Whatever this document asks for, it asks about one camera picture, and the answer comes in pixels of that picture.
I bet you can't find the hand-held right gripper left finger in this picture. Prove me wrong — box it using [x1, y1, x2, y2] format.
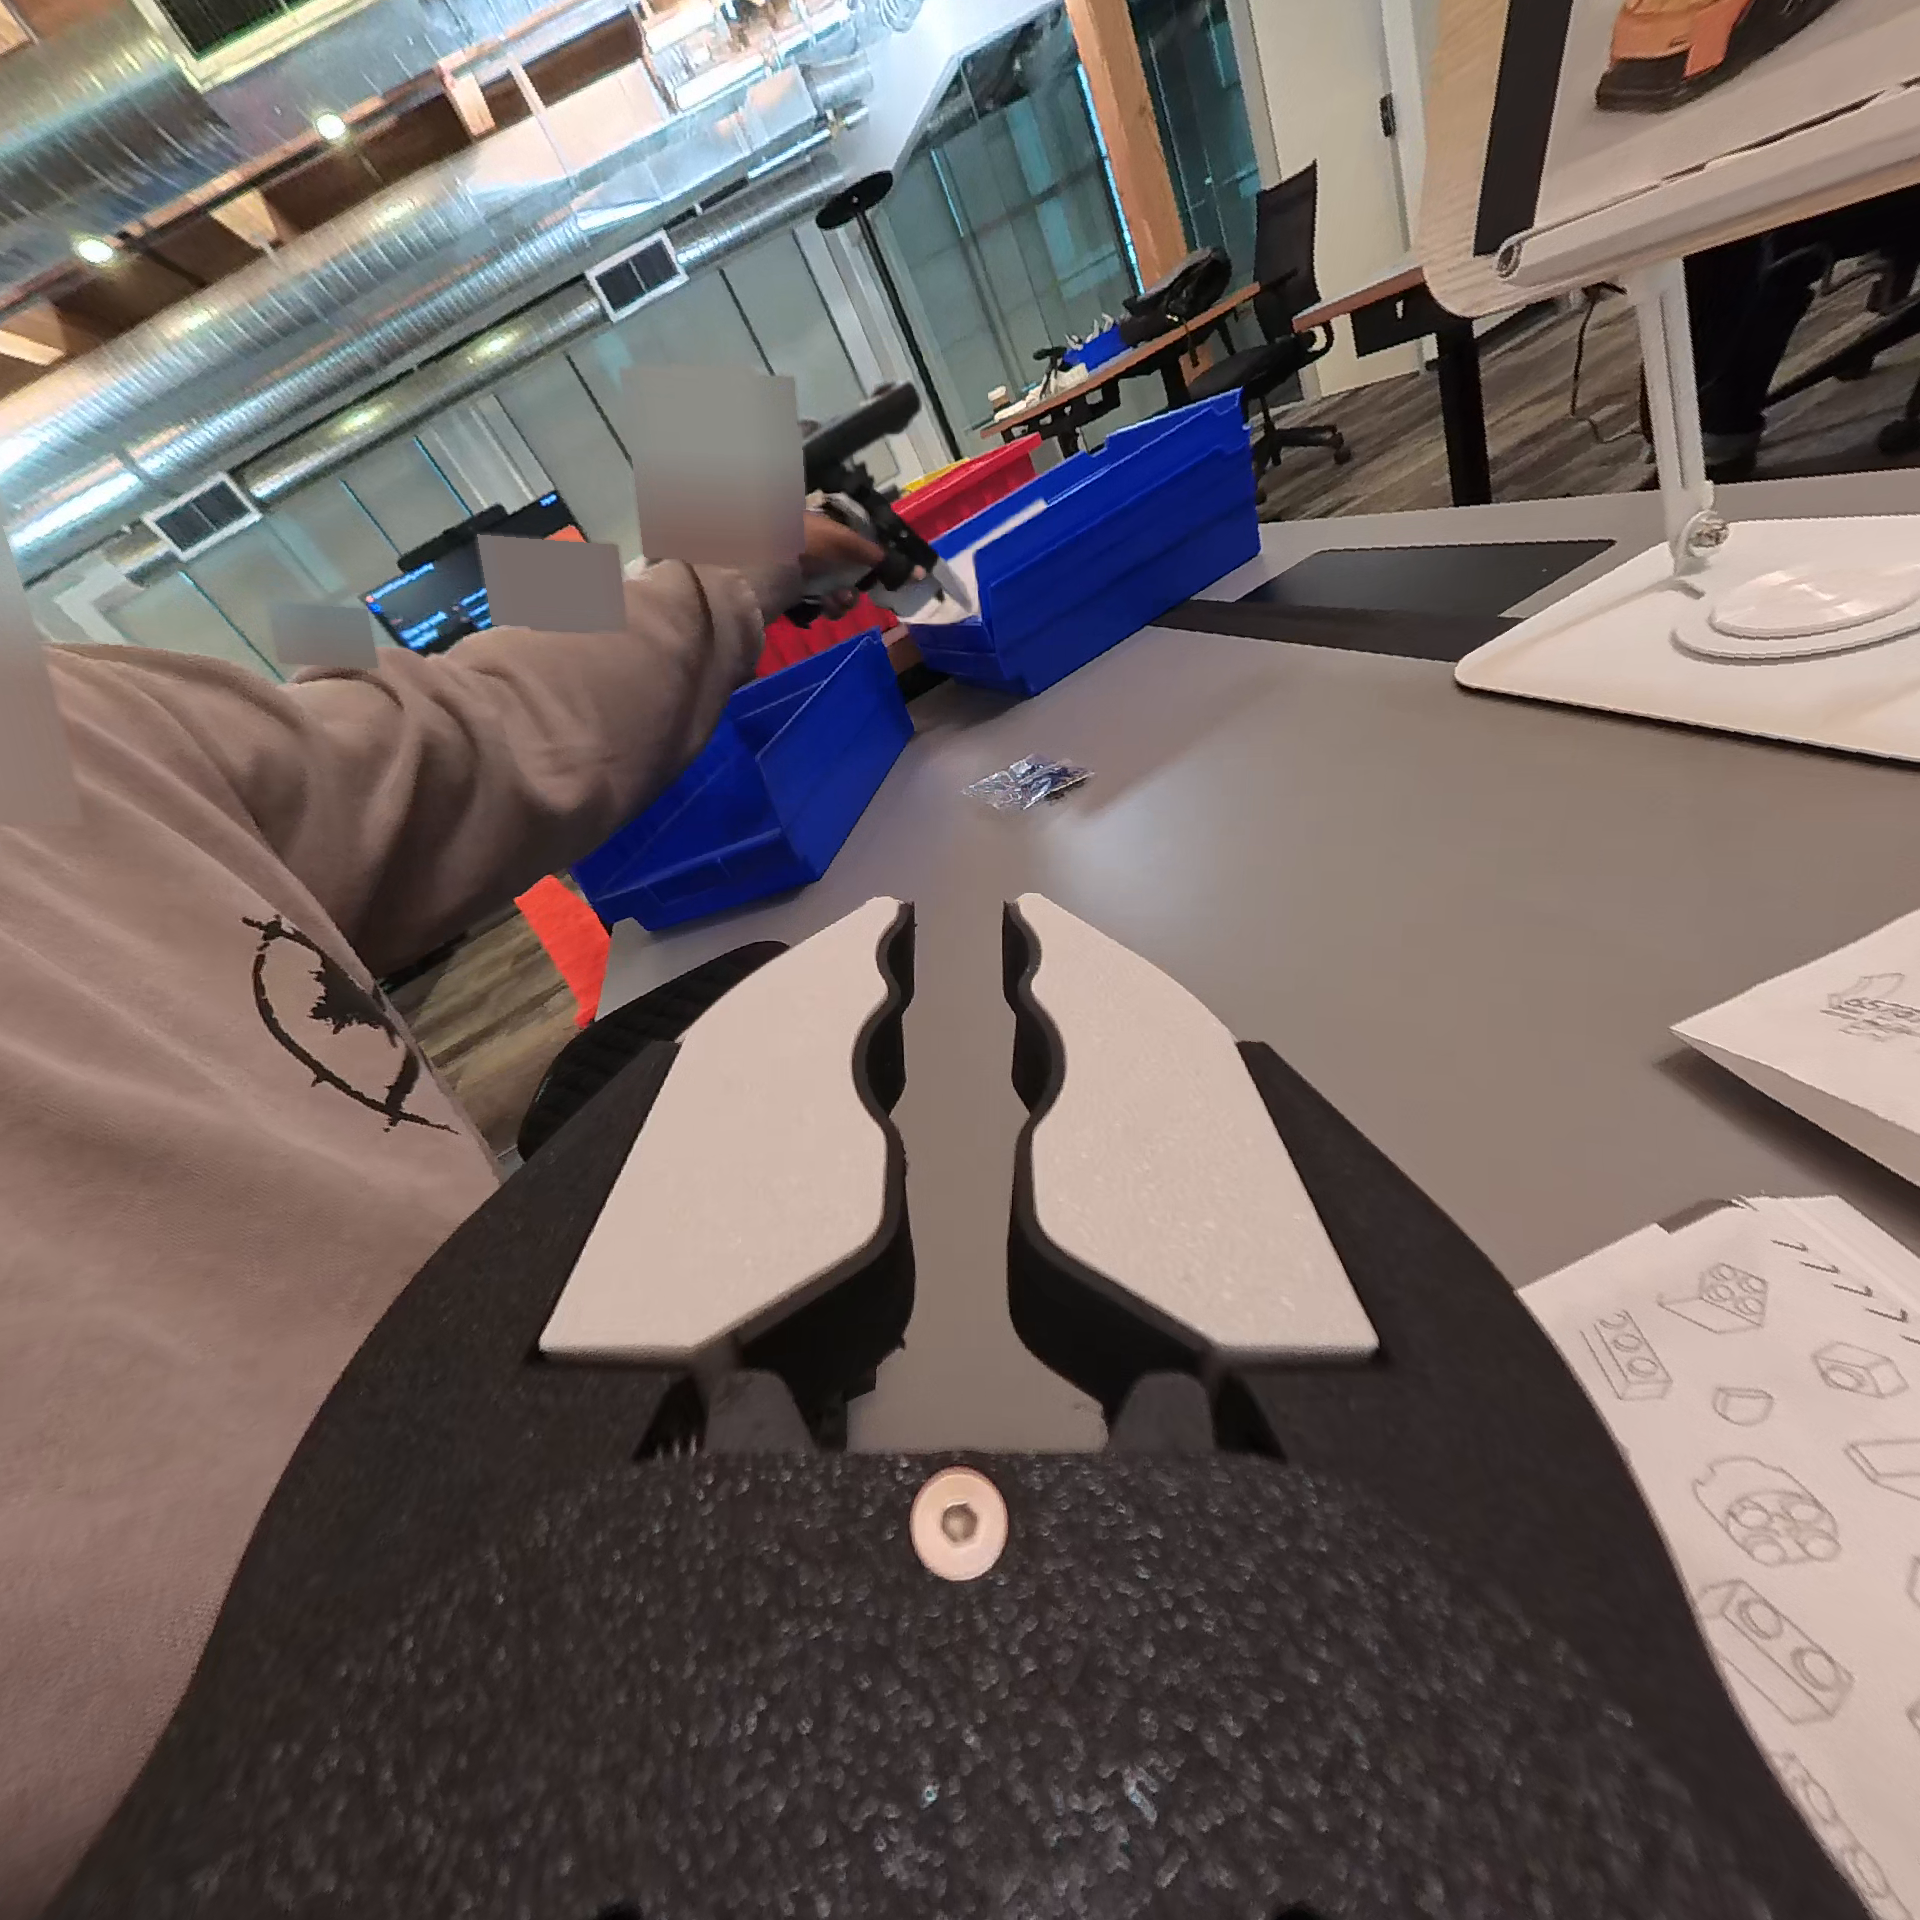
[539, 896, 916, 1444]

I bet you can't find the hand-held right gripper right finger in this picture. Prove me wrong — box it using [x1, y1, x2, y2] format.
[999, 896, 1379, 1444]

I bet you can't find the white brick-print paper bag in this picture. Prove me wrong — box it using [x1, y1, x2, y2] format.
[901, 502, 1052, 624]
[1670, 908, 1920, 1186]
[1519, 1190, 1920, 1920]

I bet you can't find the white book stand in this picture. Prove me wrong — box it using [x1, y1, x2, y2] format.
[1416, 0, 1920, 767]

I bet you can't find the toy car instruction booklet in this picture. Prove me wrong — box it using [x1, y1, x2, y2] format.
[1477, 0, 1920, 256]

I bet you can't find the person's left forearm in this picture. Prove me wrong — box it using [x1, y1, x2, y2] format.
[286, 562, 771, 975]

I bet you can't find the black desk mat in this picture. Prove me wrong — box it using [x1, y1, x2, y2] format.
[1155, 536, 1619, 664]

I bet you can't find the person's left hand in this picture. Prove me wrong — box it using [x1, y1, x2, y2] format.
[761, 510, 886, 618]

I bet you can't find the red storage bin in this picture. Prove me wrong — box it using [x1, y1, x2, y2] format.
[749, 439, 1045, 676]

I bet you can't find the black wrist rest pad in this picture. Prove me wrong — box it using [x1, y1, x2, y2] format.
[517, 941, 793, 1161]

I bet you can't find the short blue storage bin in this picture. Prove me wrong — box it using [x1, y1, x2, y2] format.
[574, 631, 916, 935]

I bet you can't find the small clear plastic parts bag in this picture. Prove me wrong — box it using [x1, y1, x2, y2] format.
[959, 754, 1094, 815]

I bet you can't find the orange plastic object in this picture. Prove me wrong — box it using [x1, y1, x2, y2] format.
[515, 873, 614, 1032]

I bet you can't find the wooden top office table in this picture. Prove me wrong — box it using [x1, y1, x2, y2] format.
[982, 280, 1262, 452]
[1293, 263, 1501, 508]

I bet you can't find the black floor lamp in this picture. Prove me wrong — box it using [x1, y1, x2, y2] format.
[814, 168, 964, 466]

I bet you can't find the black bag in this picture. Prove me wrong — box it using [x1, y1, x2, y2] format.
[1118, 247, 1233, 346]

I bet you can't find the computer monitor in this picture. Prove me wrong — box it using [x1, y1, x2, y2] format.
[358, 486, 590, 655]

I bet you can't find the black office chair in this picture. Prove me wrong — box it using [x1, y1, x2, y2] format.
[1190, 162, 1353, 470]

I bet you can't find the person's beige sweatshirt torso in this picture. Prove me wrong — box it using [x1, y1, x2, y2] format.
[0, 645, 505, 1920]

